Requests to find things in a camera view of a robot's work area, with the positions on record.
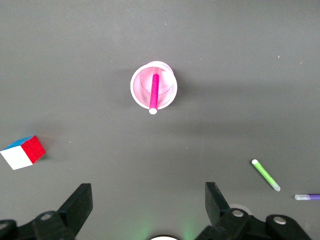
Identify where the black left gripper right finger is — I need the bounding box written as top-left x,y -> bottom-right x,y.
194,181 -> 312,240

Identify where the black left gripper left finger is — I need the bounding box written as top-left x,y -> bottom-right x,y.
0,182 -> 94,240

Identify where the pink marker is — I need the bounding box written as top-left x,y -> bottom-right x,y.
148,73 -> 160,116

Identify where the green marker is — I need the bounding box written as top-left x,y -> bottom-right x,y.
251,158 -> 282,193

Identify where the purple marker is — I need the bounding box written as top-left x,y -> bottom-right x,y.
294,193 -> 320,201

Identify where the colourful puzzle cube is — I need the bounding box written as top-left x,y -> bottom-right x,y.
0,135 -> 47,171

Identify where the pink plastic cup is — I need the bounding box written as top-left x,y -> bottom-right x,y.
129,60 -> 178,111

